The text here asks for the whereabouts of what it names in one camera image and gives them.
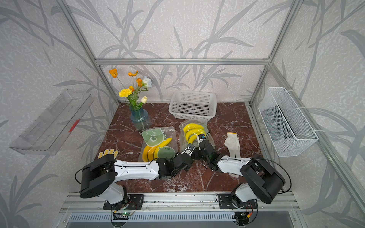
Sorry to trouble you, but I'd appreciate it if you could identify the yellow banana taken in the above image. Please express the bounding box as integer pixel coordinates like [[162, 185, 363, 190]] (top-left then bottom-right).
[[188, 134, 198, 144], [185, 128, 205, 141]]

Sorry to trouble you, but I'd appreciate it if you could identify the zip-top bag with bananas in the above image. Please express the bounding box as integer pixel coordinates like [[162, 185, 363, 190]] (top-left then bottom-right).
[[138, 126, 178, 162], [179, 120, 216, 152]]

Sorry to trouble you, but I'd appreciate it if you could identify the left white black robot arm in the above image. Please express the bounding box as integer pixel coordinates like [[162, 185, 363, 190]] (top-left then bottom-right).
[[80, 153, 193, 205]]

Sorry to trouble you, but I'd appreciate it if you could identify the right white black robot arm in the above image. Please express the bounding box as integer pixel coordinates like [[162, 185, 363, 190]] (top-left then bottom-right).
[[192, 140, 286, 209]]

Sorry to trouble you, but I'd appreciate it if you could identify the white work glove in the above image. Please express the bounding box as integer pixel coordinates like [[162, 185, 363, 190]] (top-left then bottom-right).
[[224, 132, 241, 158]]

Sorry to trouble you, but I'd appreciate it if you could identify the white plastic basket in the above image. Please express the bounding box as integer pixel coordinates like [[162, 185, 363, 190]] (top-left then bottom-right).
[[169, 90, 217, 122]]

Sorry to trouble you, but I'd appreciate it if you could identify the blue glass vase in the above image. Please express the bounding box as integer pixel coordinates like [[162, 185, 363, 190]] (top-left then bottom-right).
[[130, 107, 151, 131]]

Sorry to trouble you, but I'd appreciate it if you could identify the yellow work glove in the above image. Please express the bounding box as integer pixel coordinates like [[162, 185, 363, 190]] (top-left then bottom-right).
[[98, 149, 119, 159]]

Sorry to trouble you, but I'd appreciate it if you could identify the artificial flower bouquet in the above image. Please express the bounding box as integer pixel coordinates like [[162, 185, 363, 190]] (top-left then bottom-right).
[[109, 68, 152, 111]]

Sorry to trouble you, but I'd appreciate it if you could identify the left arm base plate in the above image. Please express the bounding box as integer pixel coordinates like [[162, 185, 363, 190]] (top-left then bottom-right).
[[103, 194, 144, 211]]

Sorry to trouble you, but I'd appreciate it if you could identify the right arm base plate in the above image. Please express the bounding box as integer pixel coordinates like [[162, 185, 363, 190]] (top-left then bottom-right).
[[216, 193, 258, 210]]

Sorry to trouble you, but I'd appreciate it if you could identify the white wire mesh basket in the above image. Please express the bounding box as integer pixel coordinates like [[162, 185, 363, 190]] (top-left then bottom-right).
[[259, 87, 318, 157]]

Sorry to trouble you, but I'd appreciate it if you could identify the aluminium front rail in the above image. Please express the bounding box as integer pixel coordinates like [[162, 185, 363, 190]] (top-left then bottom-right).
[[60, 192, 300, 213]]

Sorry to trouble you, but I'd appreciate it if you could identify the clear acrylic wall shelf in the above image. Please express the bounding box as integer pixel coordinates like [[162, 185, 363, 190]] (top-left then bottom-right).
[[10, 89, 94, 155]]

